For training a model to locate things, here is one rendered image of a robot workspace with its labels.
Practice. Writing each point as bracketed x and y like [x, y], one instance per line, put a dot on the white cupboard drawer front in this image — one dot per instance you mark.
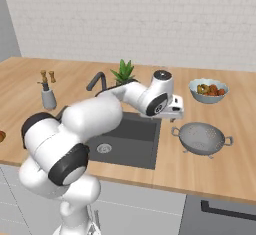
[146, 195]

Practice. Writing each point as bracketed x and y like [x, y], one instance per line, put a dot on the grey dishwasher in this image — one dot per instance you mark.
[213, 224]

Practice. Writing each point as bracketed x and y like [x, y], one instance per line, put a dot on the wooden grinder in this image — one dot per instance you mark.
[52, 76]
[43, 75]

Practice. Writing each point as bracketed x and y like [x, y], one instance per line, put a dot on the pale blue fruit bowl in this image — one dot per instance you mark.
[208, 98]

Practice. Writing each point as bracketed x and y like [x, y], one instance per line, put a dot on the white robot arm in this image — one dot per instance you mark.
[90, 115]

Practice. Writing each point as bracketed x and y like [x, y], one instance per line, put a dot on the green potted plant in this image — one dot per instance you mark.
[124, 70]

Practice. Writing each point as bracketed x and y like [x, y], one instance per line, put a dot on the red fruit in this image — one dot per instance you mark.
[221, 92]

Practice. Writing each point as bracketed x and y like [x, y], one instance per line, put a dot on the orange fruit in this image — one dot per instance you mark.
[213, 88]

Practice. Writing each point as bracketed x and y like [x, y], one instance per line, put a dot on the yellow-green fruit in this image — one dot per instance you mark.
[201, 88]

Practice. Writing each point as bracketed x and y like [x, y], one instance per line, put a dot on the dark grey sink faucet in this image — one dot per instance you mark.
[96, 79]

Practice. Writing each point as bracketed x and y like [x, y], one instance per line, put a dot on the white cupboard run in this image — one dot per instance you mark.
[13, 209]

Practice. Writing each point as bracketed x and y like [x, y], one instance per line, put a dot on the grey soap dispenser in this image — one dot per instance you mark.
[49, 99]

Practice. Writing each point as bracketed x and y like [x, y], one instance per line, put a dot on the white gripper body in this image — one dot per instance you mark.
[176, 113]

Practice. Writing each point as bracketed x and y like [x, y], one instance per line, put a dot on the white cupboard door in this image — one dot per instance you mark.
[140, 224]

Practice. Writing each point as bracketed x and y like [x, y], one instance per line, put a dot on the grey metal colander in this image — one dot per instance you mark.
[201, 139]

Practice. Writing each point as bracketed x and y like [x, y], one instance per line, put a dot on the dark grey sink basin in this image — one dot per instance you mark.
[133, 145]

